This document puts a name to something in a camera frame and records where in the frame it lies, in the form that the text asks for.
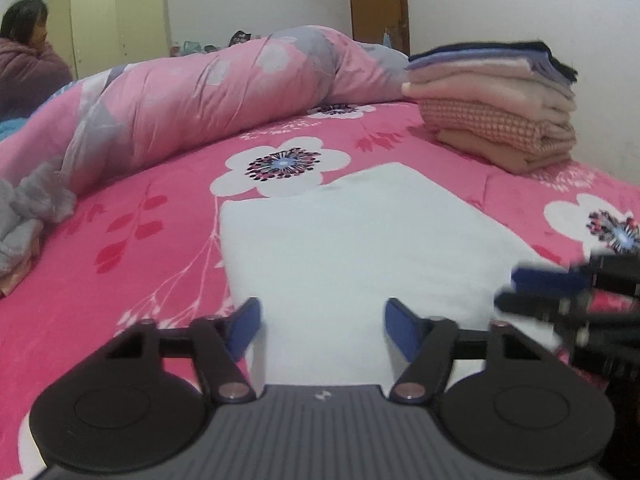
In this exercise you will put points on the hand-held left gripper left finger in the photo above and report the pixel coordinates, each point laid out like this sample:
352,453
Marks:
247,327

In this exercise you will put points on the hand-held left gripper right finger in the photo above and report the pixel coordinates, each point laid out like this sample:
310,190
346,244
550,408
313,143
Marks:
400,327

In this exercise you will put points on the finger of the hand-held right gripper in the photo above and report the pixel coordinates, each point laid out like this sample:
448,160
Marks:
530,305
535,276

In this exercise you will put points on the white bear print sweatshirt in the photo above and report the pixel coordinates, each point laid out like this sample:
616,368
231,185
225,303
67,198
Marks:
350,240

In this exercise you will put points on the stack of folded clothes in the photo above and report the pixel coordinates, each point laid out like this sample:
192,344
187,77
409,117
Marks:
490,110

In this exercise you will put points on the pink floral bed sheet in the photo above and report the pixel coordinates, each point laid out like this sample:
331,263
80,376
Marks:
150,260

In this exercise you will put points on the pink floral rolled quilt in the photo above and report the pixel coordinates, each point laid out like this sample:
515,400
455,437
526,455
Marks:
200,95

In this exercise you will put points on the peach garment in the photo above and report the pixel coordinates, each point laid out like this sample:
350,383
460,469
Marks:
15,280

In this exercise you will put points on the grey garment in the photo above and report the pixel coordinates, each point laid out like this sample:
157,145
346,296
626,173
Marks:
25,210

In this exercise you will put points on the small dark bag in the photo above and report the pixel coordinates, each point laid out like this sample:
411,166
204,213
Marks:
239,39

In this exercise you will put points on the teal cloth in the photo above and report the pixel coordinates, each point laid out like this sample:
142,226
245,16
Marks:
10,130

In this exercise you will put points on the brown wooden door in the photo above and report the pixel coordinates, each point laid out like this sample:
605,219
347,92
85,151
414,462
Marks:
375,0

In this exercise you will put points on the pale yellow wardrobe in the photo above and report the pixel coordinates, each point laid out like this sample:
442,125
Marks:
115,20

